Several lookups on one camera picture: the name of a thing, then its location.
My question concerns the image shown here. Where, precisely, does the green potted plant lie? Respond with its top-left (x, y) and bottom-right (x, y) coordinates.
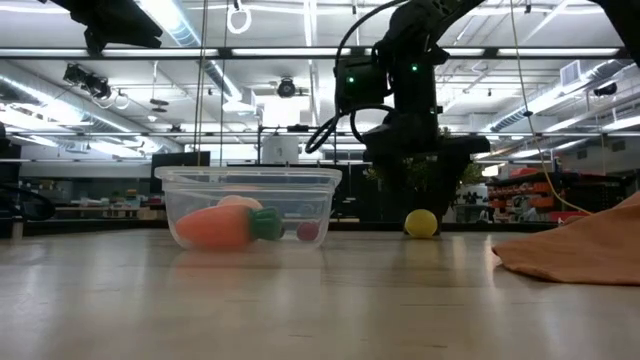
top-left (364, 127), bottom-right (485, 224)

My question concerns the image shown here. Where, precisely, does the small red toy fruit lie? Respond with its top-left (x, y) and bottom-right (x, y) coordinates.
top-left (295, 221), bottom-right (321, 242)

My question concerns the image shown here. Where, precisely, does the dark monitor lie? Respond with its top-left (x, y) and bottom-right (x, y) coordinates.
top-left (149, 150), bottom-right (212, 196)

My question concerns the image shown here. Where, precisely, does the shelf with red bins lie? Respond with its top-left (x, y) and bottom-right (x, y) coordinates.
top-left (487, 167), bottom-right (629, 226)

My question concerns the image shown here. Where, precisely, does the orange toy carrot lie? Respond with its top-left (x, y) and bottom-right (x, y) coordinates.
top-left (174, 204), bottom-right (284, 250)

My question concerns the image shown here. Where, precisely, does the black table frame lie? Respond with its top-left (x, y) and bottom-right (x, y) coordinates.
top-left (19, 217), bottom-right (556, 237)

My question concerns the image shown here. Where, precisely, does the yellow hanging cable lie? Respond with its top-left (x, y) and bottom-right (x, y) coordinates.
top-left (508, 0), bottom-right (595, 217)

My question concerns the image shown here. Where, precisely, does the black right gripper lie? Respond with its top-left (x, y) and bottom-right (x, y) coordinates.
top-left (362, 112), bottom-right (492, 232)

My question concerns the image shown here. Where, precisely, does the yellow toy lemon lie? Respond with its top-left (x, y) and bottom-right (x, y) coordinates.
top-left (403, 208), bottom-right (439, 239)

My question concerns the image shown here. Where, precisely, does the thin horizontal rail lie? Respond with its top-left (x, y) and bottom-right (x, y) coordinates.
top-left (0, 157), bottom-right (554, 165)
top-left (9, 130), bottom-right (640, 138)

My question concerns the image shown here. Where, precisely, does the clear plastic tupperware container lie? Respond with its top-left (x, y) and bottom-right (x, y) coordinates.
top-left (153, 165), bottom-right (343, 251)

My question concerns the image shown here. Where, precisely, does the black overhead beam with lights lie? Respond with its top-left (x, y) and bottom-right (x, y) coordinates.
top-left (0, 45), bottom-right (626, 62)

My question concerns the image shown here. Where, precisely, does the orange cloth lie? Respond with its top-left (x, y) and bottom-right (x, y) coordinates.
top-left (492, 192), bottom-right (640, 287)

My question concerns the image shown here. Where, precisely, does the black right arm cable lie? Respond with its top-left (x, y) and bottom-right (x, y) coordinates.
top-left (304, 0), bottom-right (401, 155)

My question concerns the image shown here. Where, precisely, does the black camera with cables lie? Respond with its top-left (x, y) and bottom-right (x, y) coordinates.
top-left (62, 62), bottom-right (114, 101)

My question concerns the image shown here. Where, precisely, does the round black ceiling camera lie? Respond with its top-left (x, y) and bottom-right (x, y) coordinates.
top-left (276, 77), bottom-right (297, 99)

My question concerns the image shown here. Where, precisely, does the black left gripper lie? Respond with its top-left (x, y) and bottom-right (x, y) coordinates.
top-left (47, 0), bottom-right (164, 57)

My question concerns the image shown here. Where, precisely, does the pink toy peach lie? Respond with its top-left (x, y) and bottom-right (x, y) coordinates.
top-left (216, 194), bottom-right (264, 211)

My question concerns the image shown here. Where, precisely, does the white cable ring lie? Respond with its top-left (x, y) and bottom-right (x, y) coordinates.
top-left (226, 0), bottom-right (253, 35)

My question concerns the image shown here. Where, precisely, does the dark hanging cable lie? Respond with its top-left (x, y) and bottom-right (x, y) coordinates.
top-left (218, 0), bottom-right (230, 167)
top-left (192, 0), bottom-right (210, 167)

